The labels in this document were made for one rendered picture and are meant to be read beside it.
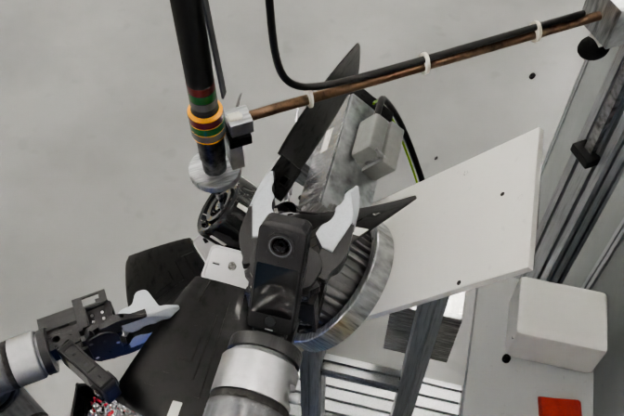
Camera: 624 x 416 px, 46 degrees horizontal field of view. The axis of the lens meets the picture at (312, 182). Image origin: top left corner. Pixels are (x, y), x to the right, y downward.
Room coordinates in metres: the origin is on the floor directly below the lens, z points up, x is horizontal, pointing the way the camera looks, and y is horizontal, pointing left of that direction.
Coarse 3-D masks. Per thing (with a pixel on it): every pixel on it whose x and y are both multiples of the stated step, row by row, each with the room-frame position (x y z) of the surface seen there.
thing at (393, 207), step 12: (384, 204) 0.60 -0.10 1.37; (396, 204) 0.58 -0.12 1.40; (408, 204) 0.58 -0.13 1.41; (300, 216) 0.63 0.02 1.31; (312, 216) 0.62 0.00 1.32; (324, 216) 0.61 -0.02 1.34; (360, 216) 0.57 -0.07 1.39; (384, 216) 0.55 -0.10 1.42; (312, 228) 0.56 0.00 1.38; (372, 228) 0.53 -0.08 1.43; (312, 240) 0.53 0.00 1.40
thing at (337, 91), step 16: (592, 16) 0.81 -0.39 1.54; (528, 32) 0.77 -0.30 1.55; (544, 32) 0.77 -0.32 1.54; (480, 48) 0.74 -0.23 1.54; (496, 48) 0.75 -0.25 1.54; (432, 64) 0.71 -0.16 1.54; (368, 80) 0.68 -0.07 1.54; (384, 80) 0.69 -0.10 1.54; (304, 96) 0.65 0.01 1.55; (320, 96) 0.66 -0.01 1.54; (336, 96) 0.66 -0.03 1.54; (256, 112) 0.63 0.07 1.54; (272, 112) 0.63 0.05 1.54
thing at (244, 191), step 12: (240, 180) 0.73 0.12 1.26; (228, 192) 0.72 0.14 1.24; (240, 192) 0.70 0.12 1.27; (252, 192) 0.71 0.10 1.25; (204, 204) 0.73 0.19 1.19; (228, 204) 0.68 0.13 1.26; (288, 204) 0.74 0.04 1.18; (204, 216) 0.71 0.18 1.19; (216, 216) 0.68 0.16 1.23; (228, 216) 0.66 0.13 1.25; (240, 216) 0.67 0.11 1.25; (204, 228) 0.67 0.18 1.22; (216, 228) 0.65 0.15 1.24; (228, 228) 0.65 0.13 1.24; (228, 240) 0.64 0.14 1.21
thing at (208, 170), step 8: (200, 144) 0.59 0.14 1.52; (216, 144) 0.59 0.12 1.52; (224, 144) 0.60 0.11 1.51; (200, 152) 0.59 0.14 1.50; (208, 152) 0.59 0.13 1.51; (216, 152) 0.59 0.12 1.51; (224, 152) 0.60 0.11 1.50; (208, 160) 0.59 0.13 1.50; (216, 160) 0.59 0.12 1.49; (224, 160) 0.60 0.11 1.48; (208, 168) 0.59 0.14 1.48; (216, 168) 0.59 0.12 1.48; (224, 168) 0.60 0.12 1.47
